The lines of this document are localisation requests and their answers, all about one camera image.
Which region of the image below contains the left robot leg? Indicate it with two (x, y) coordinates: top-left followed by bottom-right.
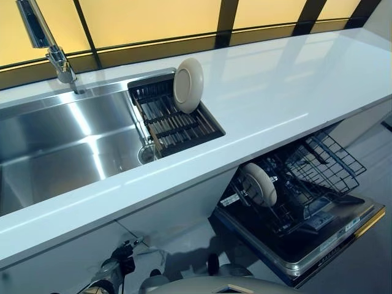
(139, 268), (169, 292)

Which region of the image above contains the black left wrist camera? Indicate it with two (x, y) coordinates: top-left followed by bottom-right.
(121, 258), (135, 275)

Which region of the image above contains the dark dishwasher door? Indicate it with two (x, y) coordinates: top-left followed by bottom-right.
(213, 195), (386, 288)

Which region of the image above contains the black wire dishwasher rack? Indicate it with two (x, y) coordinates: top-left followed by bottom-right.
(220, 130), (368, 236)

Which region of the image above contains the beige round plate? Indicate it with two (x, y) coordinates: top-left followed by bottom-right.
(239, 162), (278, 208)
(173, 57), (205, 115)

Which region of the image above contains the chrome pull-down kitchen faucet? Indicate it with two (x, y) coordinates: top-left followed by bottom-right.
(15, 0), (88, 95)

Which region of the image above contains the black window frame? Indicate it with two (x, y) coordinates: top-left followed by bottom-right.
(0, 0), (392, 89)

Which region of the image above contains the robot leg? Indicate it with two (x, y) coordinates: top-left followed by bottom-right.
(207, 253), (254, 279)
(139, 268), (169, 292)

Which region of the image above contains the narrow white glossy cabinet door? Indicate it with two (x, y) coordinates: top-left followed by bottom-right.
(118, 168), (238, 243)

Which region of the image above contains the black slatted sink drying rack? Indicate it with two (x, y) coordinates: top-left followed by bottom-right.
(127, 72), (227, 159)

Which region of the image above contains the round steel sink drain strainer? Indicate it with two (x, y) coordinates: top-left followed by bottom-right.
(137, 145), (159, 163)

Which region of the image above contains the stainless steel sink basin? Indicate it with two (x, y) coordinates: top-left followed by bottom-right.
(0, 67), (227, 217)

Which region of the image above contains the wide white glossy cabinet door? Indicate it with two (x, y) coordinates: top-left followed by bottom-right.
(0, 220), (145, 294)

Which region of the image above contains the beige robot torso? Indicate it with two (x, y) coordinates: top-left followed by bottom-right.
(156, 275), (295, 294)

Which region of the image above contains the right robot leg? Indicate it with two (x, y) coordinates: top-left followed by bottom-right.
(207, 253), (254, 279)

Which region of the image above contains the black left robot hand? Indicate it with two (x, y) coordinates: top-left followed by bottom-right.
(111, 238), (145, 262)

